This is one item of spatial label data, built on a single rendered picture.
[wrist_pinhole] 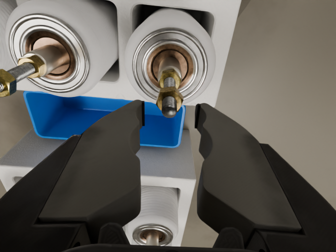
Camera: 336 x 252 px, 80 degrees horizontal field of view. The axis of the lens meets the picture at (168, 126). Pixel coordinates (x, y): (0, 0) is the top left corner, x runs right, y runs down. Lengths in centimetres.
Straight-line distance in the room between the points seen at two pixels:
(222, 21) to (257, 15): 21
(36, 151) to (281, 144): 62
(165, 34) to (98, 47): 7
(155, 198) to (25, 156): 28
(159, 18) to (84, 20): 7
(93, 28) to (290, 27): 40
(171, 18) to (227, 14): 9
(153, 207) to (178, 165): 10
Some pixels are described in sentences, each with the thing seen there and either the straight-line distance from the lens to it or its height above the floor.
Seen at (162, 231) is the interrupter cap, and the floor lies 25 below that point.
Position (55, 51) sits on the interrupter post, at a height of 26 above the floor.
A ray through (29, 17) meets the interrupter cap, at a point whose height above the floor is 25.
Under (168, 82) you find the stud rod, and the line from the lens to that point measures 16.
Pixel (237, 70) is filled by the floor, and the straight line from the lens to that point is 50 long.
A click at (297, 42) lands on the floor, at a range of 53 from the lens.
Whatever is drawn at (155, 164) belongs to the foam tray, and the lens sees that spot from 43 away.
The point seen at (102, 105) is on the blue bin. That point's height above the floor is 0.
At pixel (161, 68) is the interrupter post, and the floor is 28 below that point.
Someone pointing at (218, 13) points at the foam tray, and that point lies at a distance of 28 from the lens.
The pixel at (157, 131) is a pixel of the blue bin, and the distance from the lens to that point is 47.
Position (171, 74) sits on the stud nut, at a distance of 17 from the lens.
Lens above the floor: 45
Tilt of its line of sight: 57 degrees down
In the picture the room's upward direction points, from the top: 179 degrees counter-clockwise
